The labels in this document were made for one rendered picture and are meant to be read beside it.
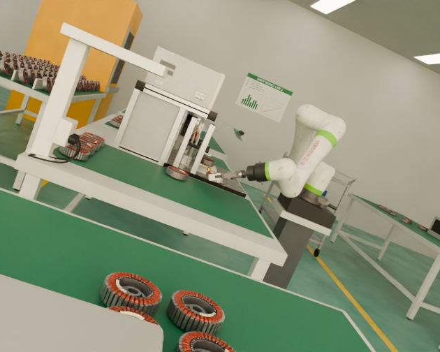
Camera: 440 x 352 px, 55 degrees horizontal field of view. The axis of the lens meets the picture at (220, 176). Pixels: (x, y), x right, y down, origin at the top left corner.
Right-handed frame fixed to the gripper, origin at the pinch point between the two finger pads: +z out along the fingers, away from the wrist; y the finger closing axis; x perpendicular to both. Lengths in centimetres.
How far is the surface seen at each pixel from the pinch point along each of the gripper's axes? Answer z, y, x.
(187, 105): 12.5, 0.8, 38.4
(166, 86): 26, 6, 52
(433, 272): -114, 244, -104
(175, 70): 20, 7, 59
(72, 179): 22, -80, 2
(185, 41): 215, 477, 254
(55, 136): 27, -81, 18
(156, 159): 32.3, -1.6, 12.5
